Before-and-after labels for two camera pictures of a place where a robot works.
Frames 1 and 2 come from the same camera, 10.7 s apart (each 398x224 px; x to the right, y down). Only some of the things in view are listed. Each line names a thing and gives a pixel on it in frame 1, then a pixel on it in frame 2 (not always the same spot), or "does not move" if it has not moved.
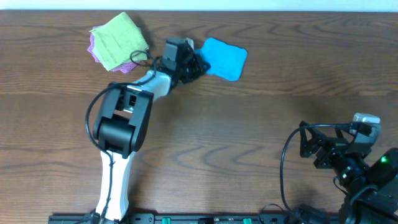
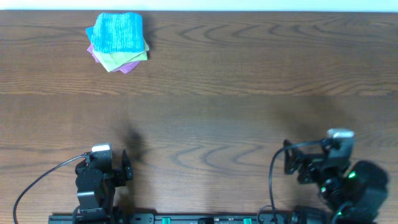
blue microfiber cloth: x=226 y=61 -> x=117 y=32
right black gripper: x=332 y=145 -> x=311 y=163
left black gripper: x=199 y=70 -> x=125 y=173
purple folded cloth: x=124 y=68 does not move
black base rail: x=215 y=218 does not move
